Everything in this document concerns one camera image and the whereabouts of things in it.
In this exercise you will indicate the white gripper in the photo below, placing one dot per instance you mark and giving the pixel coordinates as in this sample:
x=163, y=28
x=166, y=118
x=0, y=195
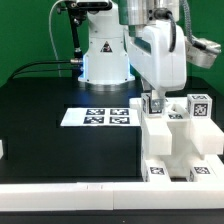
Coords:
x=161, y=69

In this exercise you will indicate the small white tagged block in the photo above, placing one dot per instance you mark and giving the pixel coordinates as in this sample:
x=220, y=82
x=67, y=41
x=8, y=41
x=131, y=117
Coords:
x=152, y=107

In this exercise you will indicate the small white tagged cube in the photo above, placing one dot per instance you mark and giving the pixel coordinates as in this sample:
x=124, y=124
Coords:
x=199, y=105

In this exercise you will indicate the white long chair side front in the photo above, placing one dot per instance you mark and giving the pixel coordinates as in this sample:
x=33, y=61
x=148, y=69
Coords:
x=176, y=132

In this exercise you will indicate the white chair seat part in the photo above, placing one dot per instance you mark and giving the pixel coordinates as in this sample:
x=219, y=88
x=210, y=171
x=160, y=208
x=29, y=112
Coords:
x=176, y=165

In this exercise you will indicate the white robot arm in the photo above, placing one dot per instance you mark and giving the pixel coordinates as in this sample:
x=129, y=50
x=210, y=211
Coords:
x=136, y=34

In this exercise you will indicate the white chair back panel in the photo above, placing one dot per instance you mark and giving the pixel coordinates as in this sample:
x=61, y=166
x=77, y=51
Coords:
x=77, y=117

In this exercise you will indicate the white part at left edge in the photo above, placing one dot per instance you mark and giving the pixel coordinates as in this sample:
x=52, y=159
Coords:
x=1, y=149

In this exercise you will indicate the black camera stand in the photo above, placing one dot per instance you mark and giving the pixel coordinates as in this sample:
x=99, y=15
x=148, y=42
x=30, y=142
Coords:
x=77, y=13

